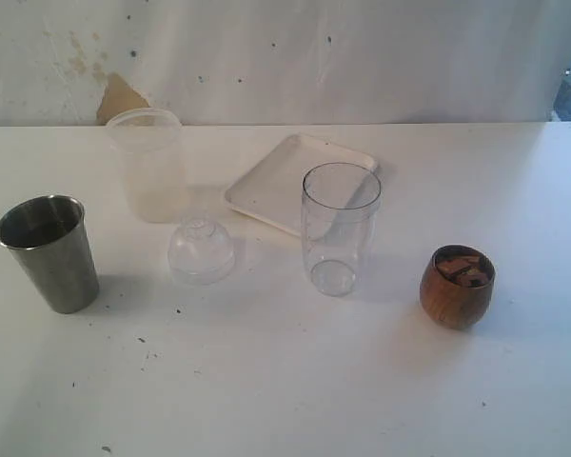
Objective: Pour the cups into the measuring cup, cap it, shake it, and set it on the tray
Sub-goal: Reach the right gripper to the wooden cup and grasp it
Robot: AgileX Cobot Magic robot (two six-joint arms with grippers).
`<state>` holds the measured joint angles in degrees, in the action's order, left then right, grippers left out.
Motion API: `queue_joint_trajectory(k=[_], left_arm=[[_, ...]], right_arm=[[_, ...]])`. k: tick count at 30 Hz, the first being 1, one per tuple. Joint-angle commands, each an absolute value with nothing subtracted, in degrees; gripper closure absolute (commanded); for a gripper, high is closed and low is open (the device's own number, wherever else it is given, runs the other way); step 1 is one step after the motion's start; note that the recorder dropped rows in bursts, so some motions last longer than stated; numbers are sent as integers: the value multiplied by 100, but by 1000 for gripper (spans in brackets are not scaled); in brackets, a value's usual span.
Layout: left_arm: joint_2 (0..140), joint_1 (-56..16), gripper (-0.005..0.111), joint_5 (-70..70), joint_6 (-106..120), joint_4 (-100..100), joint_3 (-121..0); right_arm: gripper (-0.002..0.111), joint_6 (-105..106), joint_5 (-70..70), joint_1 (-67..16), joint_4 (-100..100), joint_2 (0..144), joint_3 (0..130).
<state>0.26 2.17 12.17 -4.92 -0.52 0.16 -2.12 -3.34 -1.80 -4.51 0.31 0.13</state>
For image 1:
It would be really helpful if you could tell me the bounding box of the clear dome lid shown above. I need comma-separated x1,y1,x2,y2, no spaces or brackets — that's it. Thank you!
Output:
167,217,235,285

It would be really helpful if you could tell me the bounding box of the brown wooden cup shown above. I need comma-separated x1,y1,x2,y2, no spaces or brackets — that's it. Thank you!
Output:
420,245,496,330

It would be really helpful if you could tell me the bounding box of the stainless steel cup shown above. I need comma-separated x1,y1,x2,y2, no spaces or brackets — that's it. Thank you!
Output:
0,194,100,314

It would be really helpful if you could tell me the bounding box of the clear plastic tumbler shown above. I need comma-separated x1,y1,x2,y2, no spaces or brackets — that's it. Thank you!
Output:
301,162,383,297

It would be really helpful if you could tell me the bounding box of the white rectangular tray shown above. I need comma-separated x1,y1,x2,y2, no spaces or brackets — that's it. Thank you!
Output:
224,134,379,236

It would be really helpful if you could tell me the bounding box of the translucent plastic container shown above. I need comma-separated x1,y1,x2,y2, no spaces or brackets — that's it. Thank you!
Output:
106,108,188,223

